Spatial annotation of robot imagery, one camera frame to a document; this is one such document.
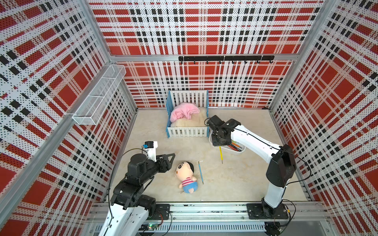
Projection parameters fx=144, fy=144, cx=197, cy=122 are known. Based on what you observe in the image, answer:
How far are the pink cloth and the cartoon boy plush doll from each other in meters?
0.34

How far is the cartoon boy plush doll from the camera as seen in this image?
0.77m

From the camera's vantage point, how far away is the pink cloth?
39.3 inches
